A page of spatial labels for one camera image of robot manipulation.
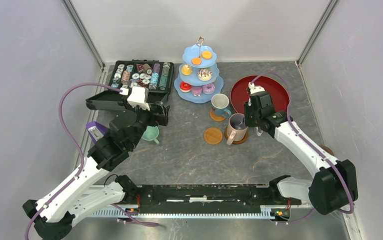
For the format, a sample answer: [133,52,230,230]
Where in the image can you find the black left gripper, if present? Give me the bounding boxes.
[122,96,170,150]

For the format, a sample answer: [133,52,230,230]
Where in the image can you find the mint green cup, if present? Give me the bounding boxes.
[141,126,160,145]

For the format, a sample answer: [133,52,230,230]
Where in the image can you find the rose gold marble mug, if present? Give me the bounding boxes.
[226,113,248,146]

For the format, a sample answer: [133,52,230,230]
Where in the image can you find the medium brown wooden coaster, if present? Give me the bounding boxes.
[223,128,249,145]

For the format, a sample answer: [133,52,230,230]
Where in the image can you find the red frosted donut cake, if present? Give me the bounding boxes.
[179,81,193,93]

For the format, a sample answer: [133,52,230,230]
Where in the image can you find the white mug blue handle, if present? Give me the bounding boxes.
[211,93,232,118]

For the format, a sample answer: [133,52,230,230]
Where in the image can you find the pink mousse cake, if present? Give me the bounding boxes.
[191,86,203,97]

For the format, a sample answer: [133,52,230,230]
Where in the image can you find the light orange wooden coaster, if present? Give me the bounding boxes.
[209,109,226,122]

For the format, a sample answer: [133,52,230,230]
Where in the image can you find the tan wooden coaster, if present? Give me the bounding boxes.
[203,127,223,145]

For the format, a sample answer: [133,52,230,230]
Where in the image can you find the blue three-tier cake stand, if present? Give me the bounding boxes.
[174,36,224,104]

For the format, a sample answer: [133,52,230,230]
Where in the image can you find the yellow mousse cake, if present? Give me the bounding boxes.
[181,64,193,76]

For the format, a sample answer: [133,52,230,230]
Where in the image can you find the purple sprinkled donut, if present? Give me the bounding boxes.
[202,83,216,95]

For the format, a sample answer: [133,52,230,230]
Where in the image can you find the white chocolate drizzled donut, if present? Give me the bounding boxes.
[197,68,213,82]

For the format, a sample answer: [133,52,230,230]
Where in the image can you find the dark brown wooden coaster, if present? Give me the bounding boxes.
[320,145,335,156]

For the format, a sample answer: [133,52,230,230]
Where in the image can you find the round orange waffle cookie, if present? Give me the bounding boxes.
[201,50,213,60]

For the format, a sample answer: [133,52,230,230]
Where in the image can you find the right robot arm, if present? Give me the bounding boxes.
[243,89,358,215]

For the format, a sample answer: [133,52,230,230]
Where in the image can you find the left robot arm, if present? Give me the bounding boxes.
[22,101,170,240]

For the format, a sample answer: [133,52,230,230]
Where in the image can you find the round red serving tray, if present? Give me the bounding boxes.
[230,75,290,114]

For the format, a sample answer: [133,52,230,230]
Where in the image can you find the black poker chip case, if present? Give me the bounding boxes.
[85,60,175,111]

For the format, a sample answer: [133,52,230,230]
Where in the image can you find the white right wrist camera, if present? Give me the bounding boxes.
[247,82,266,96]

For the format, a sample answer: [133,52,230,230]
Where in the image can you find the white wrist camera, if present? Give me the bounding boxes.
[247,82,266,96]
[119,86,151,111]

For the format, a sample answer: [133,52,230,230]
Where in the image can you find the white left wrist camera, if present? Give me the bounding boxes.
[119,86,151,111]

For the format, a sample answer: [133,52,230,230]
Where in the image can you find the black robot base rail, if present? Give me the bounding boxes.
[78,184,355,223]

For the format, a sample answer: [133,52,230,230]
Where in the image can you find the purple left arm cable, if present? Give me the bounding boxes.
[24,82,124,240]

